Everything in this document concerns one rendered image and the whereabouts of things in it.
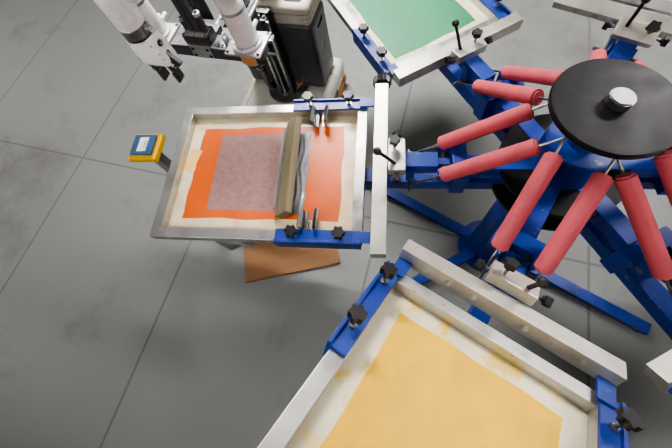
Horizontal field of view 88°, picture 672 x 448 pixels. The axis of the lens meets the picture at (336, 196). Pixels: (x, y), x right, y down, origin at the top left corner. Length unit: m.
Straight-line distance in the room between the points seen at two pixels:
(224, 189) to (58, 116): 2.63
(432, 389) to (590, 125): 0.75
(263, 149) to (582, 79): 1.08
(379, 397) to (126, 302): 2.10
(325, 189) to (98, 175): 2.26
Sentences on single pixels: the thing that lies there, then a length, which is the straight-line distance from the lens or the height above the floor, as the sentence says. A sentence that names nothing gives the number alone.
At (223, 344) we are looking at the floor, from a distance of 2.33.
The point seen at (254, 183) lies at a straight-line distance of 1.40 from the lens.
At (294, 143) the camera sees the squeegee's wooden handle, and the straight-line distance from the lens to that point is 1.34.
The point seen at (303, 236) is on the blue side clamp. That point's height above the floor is 1.00.
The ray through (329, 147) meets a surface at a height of 0.95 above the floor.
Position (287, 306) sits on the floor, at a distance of 2.22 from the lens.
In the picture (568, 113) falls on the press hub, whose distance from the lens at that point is 1.10.
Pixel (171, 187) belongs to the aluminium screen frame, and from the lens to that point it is 1.51.
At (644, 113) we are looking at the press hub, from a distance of 1.18.
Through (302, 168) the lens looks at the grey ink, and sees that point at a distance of 1.37.
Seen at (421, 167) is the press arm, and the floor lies 1.03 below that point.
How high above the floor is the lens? 2.13
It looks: 65 degrees down
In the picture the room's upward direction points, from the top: 18 degrees counter-clockwise
